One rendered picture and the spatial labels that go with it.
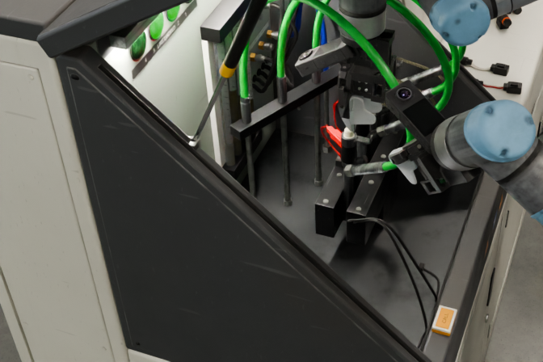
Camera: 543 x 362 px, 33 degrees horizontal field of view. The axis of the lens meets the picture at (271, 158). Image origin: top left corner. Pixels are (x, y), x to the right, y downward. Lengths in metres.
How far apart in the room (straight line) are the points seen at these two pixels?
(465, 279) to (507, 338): 1.17
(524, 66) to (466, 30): 0.76
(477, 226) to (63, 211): 0.74
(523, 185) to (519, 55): 0.98
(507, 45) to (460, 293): 0.73
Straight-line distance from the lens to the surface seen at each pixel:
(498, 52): 2.12
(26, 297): 1.81
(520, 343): 2.79
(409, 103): 1.31
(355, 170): 1.53
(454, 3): 1.32
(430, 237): 1.86
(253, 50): 1.89
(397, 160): 1.35
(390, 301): 1.74
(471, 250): 1.68
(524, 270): 2.98
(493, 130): 1.12
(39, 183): 1.53
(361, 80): 1.51
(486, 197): 1.78
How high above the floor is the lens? 2.15
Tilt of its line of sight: 40 degrees down
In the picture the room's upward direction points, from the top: 4 degrees counter-clockwise
